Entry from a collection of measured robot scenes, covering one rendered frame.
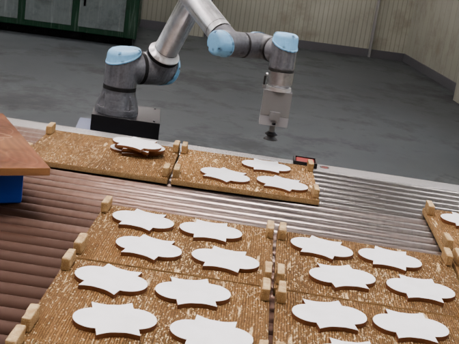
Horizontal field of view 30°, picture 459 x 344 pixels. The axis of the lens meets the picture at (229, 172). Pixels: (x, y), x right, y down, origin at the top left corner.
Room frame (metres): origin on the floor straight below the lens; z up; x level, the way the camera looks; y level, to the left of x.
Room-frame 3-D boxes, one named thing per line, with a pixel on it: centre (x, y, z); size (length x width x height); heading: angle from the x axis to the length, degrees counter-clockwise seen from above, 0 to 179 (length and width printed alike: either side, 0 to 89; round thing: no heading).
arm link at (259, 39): (2.57, -0.03, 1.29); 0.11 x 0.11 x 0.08; 38
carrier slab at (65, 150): (2.41, 0.37, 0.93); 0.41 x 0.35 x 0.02; 90
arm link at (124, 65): (2.96, 0.42, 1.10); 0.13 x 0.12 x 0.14; 128
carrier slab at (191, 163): (2.42, -0.05, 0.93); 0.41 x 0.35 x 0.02; 90
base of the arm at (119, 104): (2.95, 0.43, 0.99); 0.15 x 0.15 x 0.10
